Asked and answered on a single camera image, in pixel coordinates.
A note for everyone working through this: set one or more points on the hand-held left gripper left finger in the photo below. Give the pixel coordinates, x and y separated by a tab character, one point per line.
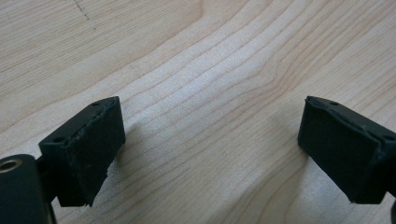
90	146

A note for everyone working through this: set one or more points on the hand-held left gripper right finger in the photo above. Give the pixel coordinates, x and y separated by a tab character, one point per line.
345	149

